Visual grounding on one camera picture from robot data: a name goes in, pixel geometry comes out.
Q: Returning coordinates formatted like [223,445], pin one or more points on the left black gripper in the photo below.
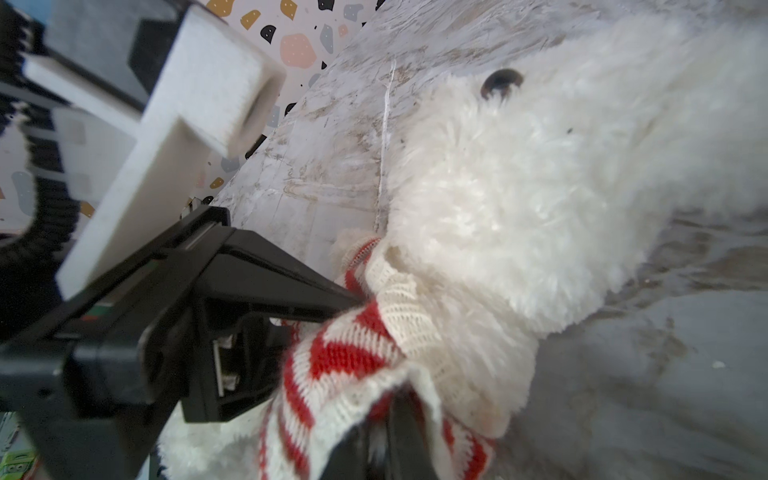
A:
[96,379]

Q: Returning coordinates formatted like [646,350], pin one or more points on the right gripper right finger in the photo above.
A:
[408,455]

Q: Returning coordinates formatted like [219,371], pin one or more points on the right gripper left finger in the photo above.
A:
[349,459]

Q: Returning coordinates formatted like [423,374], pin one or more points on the red white striped knit sweater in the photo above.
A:
[347,370]

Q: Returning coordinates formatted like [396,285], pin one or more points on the white plush teddy bear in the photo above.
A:
[521,198]

